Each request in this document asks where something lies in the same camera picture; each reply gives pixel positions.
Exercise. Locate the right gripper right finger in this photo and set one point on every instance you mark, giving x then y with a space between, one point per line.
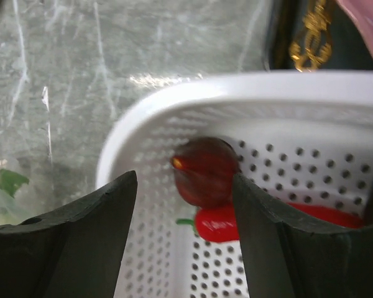
288 253

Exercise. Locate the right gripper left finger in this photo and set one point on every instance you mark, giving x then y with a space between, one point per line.
73 251

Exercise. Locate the red chili pepper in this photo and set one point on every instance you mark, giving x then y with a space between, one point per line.
218 225

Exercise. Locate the white radish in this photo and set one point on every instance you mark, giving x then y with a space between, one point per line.
10 211

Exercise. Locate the dark red onion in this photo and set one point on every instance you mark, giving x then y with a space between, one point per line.
203 171

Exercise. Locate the clear dotted zip bag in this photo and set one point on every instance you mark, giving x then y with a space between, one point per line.
29 190

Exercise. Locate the white perforated basket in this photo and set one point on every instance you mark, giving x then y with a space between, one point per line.
304 138

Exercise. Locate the black serving tray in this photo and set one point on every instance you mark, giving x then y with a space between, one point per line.
313 35

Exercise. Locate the pink dotted plate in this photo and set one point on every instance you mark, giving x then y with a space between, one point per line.
361 14

